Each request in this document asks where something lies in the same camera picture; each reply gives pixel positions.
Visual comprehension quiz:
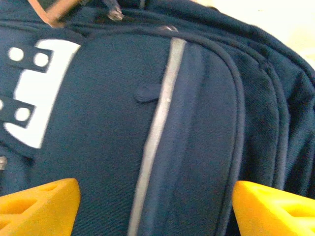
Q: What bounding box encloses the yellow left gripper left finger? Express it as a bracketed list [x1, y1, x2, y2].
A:
[0, 178, 81, 236]

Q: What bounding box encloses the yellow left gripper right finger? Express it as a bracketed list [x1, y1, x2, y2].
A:
[232, 180, 315, 236]

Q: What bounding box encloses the navy blue backpack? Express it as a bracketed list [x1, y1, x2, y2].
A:
[0, 0, 315, 236]

